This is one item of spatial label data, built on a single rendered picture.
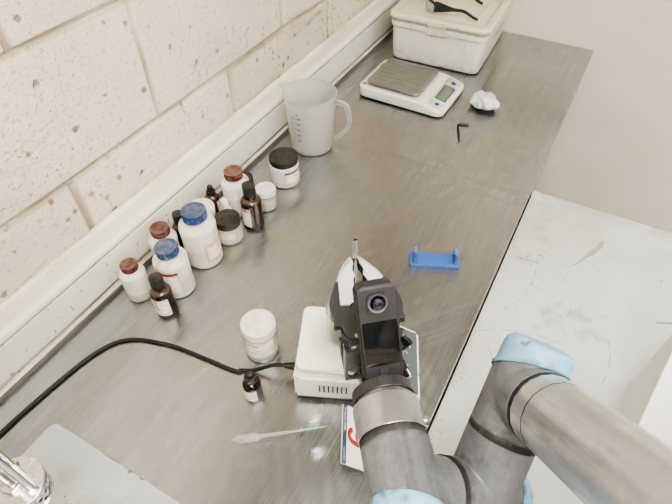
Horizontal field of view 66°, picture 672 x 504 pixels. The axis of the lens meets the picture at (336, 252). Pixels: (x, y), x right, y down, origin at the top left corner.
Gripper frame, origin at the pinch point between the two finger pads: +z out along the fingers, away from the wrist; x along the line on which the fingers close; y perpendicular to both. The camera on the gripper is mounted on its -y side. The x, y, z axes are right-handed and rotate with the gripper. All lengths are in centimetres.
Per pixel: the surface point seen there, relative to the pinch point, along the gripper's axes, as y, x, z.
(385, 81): 19, 24, 85
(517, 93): 24, 62, 81
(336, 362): 17.2, -3.3, -4.7
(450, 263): 24.5, 23.2, 19.2
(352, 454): 23.3, -2.7, -16.6
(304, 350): 17.1, -8.0, -1.9
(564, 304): 25.8, 41.8, 6.9
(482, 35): 11, 52, 91
